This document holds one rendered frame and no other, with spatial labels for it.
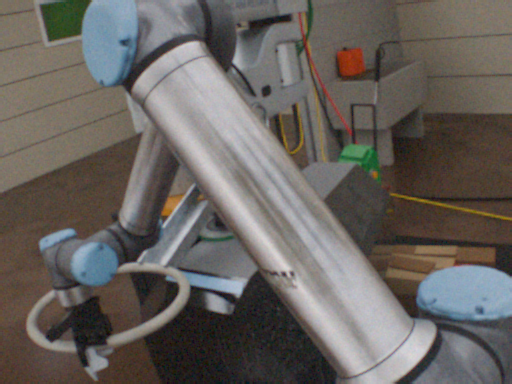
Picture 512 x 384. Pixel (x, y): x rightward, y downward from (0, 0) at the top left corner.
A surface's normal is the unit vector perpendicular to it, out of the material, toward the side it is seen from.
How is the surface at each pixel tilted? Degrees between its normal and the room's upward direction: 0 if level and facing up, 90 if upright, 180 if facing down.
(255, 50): 40
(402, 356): 21
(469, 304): 5
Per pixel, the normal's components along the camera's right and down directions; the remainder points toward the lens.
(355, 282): 0.34, -0.33
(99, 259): 0.70, 0.05
